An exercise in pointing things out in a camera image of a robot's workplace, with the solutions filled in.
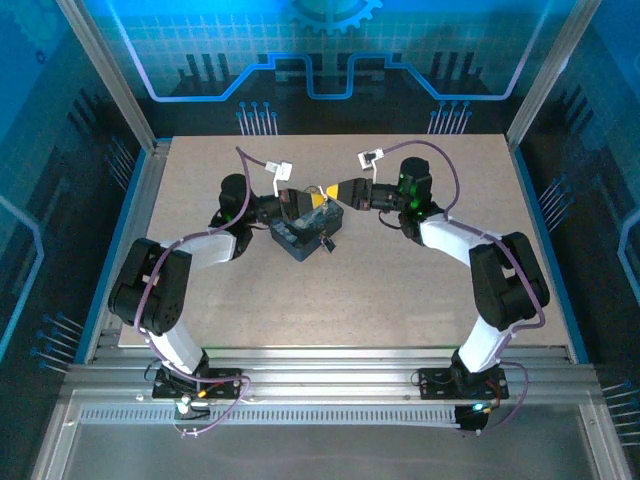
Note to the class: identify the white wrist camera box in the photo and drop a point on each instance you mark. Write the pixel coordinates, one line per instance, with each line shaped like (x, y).
(369, 159)
(280, 171)

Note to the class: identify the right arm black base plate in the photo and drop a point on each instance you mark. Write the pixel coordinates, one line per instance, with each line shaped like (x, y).
(435, 385)

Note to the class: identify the small silver padlock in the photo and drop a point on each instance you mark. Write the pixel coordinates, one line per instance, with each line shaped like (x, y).
(328, 246)

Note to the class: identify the aluminium table side rail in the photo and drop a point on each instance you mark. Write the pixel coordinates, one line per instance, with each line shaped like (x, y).
(142, 225)

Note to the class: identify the aluminium framed clear panel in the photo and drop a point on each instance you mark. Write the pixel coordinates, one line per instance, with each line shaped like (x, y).
(320, 450)

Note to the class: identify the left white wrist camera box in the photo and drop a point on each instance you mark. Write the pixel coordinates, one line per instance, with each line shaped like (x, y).
(280, 171)

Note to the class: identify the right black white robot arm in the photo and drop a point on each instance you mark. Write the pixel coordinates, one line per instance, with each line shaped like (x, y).
(505, 285)

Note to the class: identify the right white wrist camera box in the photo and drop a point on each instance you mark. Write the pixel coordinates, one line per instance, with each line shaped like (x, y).
(369, 159)

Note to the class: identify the wide aluminium mounting rail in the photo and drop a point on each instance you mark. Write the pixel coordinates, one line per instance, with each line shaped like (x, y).
(325, 365)

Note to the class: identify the starry night print box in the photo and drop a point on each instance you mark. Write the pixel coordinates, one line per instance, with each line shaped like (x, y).
(310, 227)

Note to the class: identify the black controller box with LED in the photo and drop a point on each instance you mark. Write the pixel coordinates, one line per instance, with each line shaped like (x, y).
(470, 417)

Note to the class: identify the aluminium enclosure post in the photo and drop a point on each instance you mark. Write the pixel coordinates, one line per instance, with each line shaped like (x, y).
(102, 60)
(557, 60)

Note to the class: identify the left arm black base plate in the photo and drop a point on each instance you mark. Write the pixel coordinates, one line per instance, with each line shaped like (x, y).
(225, 385)

